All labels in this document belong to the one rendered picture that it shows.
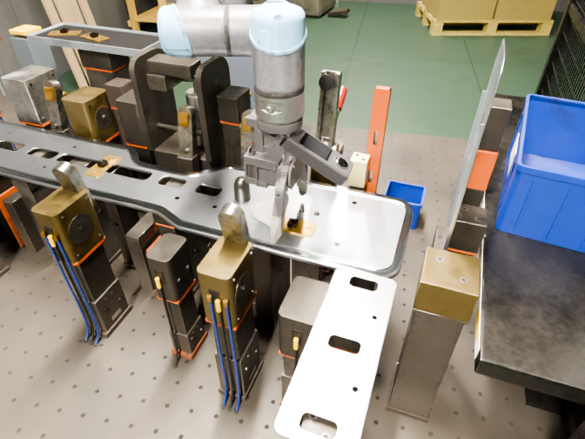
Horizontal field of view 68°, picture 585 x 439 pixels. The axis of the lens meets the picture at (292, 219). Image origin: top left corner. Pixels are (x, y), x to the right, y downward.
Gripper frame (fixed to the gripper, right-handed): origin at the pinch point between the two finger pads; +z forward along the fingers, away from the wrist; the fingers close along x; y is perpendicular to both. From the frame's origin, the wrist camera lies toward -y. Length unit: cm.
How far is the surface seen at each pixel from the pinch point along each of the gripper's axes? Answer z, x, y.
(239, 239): -4.3, 12.4, 4.3
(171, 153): 5.1, -19.8, 39.1
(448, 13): 78, -501, -5
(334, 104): -14.4, -19.4, -1.5
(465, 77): 102, -372, -36
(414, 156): 32, -86, -16
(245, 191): -0.9, -3.9, 11.3
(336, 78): -19.0, -20.1, -1.4
